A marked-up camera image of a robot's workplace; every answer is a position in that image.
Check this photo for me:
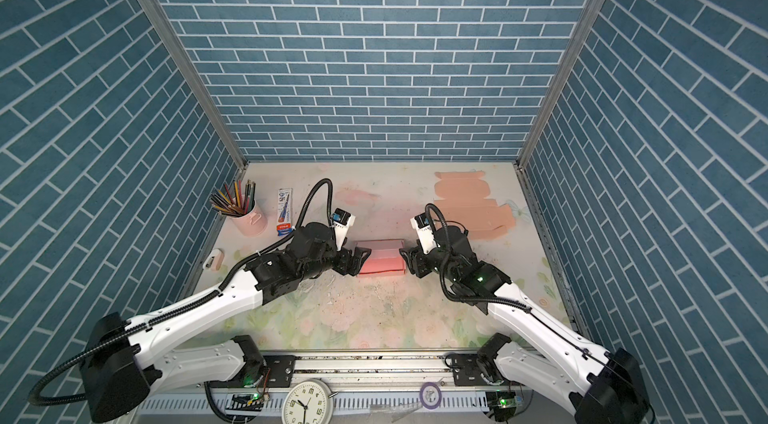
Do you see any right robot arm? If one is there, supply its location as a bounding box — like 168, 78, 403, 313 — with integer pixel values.
400, 226, 655, 423

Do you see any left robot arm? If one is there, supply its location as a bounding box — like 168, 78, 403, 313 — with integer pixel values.
79, 223, 371, 423

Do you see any purple tape roll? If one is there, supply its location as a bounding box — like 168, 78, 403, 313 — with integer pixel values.
419, 382, 442, 411

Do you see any bundle of coloured pencils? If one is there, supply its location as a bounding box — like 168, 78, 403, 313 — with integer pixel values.
209, 180, 256, 218

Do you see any pink metal pencil bucket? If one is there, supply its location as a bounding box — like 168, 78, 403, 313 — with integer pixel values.
229, 202, 268, 237

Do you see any white round object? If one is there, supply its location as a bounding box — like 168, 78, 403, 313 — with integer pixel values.
204, 248, 225, 271

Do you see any white wall clock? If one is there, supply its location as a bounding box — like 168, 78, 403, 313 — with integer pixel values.
281, 379, 334, 424

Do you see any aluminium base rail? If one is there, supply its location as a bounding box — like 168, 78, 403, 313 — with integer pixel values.
111, 349, 550, 423

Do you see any black corrugated cable conduit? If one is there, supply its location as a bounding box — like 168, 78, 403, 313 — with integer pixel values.
26, 177, 335, 407

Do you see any white blue pencil box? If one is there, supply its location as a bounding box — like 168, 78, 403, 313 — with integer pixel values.
276, 188, 293, 237

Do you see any tan flat cardboard box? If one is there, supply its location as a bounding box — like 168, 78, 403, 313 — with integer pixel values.
434, 171, 517, 241

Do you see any pink cardboard box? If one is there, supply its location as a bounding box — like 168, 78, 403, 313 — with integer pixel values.
356, 239, 406, 277

